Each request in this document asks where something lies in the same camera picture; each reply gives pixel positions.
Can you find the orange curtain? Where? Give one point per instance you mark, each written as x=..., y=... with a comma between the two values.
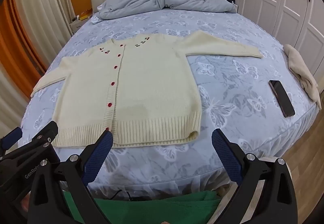
x=15, y=44

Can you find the beige towel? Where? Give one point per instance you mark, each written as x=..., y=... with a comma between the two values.
x=301, y=69

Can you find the white nightstand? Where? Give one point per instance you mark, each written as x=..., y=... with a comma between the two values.
x=76, y=26

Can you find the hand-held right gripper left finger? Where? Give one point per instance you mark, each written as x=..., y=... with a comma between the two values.
x=99, y=154

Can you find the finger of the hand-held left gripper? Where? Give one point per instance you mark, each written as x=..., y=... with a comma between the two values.
x=12, y=134
x=46, y=130

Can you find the cream knit cardigan sweater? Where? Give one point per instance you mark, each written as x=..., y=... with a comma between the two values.
x=151, y=87

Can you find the green garment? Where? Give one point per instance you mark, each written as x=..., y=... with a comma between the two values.
x=151, y=208

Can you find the bed with butterfly bedsheet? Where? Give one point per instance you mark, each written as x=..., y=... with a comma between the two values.
x=227, y=87

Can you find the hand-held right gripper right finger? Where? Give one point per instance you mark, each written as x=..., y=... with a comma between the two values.
x=227, y=155

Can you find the black smartphone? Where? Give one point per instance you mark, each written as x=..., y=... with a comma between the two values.
x=282, y=98

